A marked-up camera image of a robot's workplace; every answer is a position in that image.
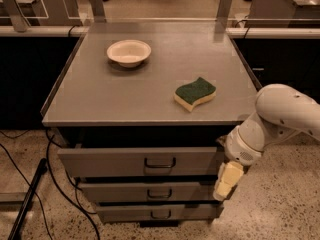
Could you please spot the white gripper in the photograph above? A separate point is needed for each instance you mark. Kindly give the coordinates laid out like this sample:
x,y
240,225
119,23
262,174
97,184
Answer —
x,y
239,149

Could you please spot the grey top drawer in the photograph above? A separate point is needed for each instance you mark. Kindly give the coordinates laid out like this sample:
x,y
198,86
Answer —
x,y
138,162

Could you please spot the grey drawer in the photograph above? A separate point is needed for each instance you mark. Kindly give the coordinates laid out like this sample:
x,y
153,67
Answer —
x,y
168,212
149,192
138,162

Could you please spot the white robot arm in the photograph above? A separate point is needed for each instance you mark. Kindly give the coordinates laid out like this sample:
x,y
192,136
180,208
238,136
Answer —
x,y
281,112

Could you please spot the grey middle drawer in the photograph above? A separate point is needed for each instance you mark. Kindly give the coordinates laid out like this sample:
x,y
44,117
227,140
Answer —
x,y
149,192

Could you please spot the grey bottom drawer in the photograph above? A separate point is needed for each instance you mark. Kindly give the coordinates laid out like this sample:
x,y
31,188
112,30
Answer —
x,y
168,212

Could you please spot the grey metal drawer cabinet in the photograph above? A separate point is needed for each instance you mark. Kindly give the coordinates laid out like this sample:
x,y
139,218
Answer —
x,y
99,104

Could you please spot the green and yellow sponge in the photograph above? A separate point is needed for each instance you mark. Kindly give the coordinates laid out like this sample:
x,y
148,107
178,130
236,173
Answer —
x,y
195,93

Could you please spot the white ceramic bowl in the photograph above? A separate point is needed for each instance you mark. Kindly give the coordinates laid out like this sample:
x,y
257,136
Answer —
x,y
129,53

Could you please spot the grey background desk right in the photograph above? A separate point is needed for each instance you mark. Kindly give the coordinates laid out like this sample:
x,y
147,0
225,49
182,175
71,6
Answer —
x,y
284,14

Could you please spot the grey background desk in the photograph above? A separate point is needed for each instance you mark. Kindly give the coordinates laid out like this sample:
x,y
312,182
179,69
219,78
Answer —
x,y
284,14
50,12

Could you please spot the black floor bar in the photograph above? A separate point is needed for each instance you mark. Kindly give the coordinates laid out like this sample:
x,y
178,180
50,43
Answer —
x,y
17,226

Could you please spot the grey background desk left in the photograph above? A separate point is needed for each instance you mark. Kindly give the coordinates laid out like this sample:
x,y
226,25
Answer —
x,y
50,12

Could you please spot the grey right post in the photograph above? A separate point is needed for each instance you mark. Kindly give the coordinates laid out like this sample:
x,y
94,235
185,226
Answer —
x,y
224,8

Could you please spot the grey post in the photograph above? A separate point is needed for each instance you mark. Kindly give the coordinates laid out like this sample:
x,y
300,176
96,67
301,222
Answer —
x,y
224,8
17,19
98,11

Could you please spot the grey middle post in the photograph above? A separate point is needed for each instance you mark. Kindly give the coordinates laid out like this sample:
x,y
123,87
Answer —
x,y
98,11

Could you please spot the white horizontal rail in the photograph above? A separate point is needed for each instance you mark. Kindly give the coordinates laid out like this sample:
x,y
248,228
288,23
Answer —
x,y
234,33

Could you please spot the grey left post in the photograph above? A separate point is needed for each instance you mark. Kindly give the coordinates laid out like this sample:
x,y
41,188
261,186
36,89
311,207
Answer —
x,y
17,19

